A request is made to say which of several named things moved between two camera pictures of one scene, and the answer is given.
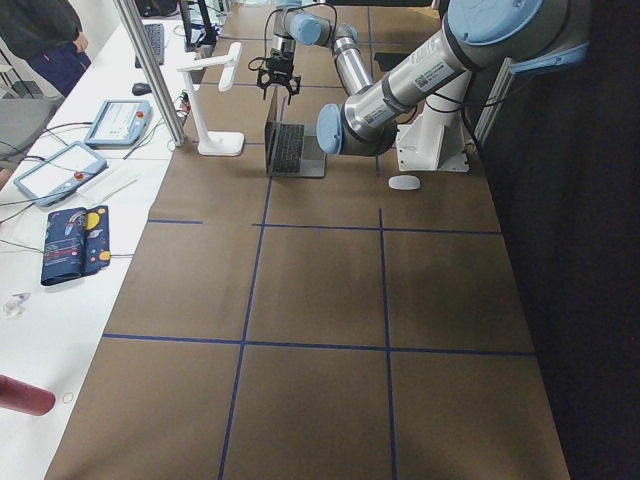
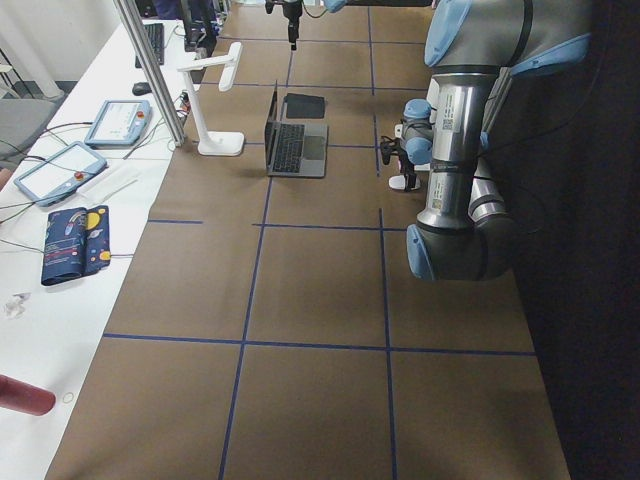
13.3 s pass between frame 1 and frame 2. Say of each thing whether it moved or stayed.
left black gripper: moved
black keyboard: stayed
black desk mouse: stayed
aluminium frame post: stayed
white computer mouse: stayed
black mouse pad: moved
